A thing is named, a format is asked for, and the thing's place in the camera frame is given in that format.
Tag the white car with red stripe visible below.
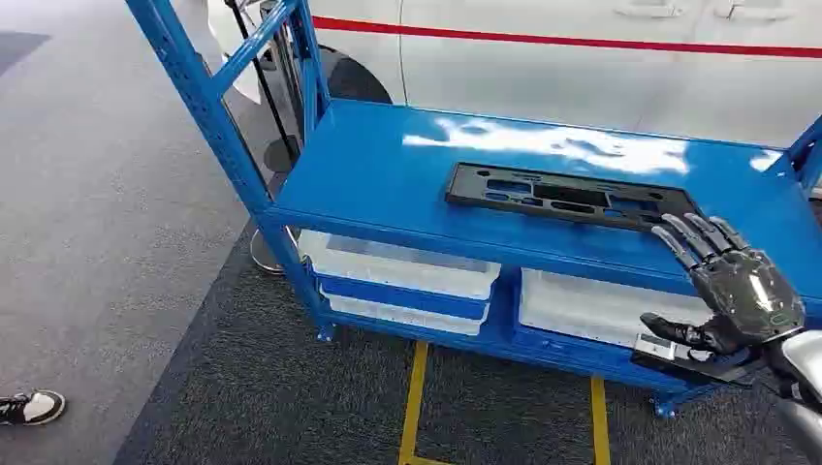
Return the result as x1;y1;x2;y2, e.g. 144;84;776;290
172;0;822;149

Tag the yellow floor tape strip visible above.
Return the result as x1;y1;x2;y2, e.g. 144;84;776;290
588;376;612;465

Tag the black stanchion pole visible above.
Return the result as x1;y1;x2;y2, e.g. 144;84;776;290
224;0;303;175

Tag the person's black and white shoe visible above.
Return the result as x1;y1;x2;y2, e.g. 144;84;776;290
0;389;68;428

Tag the large white plastic bin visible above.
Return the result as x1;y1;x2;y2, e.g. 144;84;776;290
297;229;503;302

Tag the black plastic panel with cutouts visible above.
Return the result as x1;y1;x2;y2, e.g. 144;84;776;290
444;161;706;234

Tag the flat white plastic bin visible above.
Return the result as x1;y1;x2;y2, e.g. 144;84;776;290
320;292;490;337

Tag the blue metal shelf rack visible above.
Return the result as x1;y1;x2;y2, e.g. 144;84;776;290
124;0;822;419

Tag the round silver stanchion base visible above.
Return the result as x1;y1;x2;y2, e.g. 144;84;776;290
249;227;301;276

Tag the black car tyre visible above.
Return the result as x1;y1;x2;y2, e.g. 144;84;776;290
317;45;394;107

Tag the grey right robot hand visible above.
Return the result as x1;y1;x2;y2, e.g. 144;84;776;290
640;213;806;357

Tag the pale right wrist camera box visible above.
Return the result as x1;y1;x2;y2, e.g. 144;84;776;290
630;332;766;388

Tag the dark grey carpet mat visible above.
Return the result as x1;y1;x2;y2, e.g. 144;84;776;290
111;221;822;465

